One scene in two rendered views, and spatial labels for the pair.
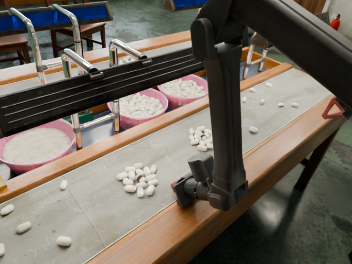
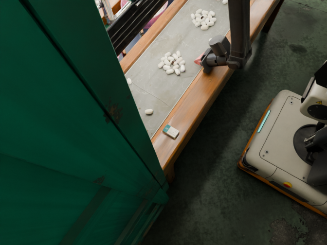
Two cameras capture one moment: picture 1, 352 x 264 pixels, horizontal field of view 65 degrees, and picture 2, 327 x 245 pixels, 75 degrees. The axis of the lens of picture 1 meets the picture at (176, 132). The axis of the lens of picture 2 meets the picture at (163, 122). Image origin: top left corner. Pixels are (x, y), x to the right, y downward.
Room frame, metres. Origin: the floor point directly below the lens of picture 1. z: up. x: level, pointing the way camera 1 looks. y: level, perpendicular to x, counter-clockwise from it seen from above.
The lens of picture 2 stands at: (-0.05, 0.19, 1.59)
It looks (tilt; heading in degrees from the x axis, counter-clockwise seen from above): 67 degrees down; 0
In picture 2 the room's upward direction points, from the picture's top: 10 degrees counter-clockwise
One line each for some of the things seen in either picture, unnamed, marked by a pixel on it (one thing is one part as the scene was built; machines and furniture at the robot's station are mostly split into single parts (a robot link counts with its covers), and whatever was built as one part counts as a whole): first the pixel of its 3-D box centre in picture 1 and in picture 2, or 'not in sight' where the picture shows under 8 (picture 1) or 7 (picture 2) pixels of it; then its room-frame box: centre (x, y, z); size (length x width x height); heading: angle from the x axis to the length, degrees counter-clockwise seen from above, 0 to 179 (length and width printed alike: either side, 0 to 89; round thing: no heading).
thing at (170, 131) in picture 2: not in sight; (171, 131); (0.24, 0.17, 0.77); 0.06 x 0.04 x 0.02; 47
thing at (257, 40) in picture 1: (297, 26); not in sight; (1.35, -0.50, 1.08); 0.62 x 0.08 x 0.07; 137
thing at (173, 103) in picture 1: (182, 92); not in sight; (1.24, -0.01, 0.72); 0.27 x 0.27 x 0.10
